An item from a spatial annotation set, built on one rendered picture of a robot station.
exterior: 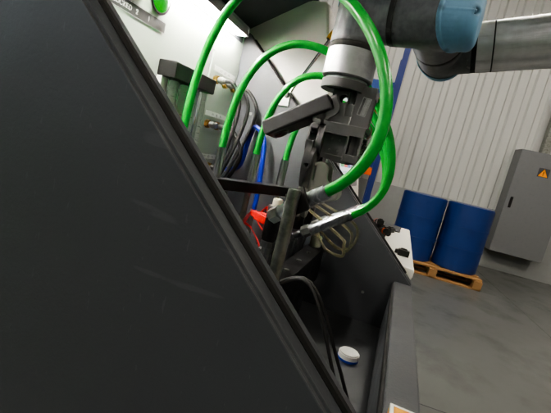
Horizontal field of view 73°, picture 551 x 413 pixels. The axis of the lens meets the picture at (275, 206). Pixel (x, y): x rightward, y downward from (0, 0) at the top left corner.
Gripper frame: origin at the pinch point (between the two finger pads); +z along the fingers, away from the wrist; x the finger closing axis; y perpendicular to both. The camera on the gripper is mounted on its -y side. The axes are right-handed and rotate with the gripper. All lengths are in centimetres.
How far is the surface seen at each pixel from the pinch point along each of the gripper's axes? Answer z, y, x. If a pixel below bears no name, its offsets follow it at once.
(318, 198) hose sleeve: -3.7, 5.1, -13.8
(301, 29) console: -38, -19, 35
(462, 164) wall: -54, 102, 657
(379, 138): -11.8, 10.3, -16.0
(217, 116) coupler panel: -12.4, -31.5, 24.7
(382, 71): -18.7, 8.8, -15.4
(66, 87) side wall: -9.2, -11.6, -35.0
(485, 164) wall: -62, 137, 664
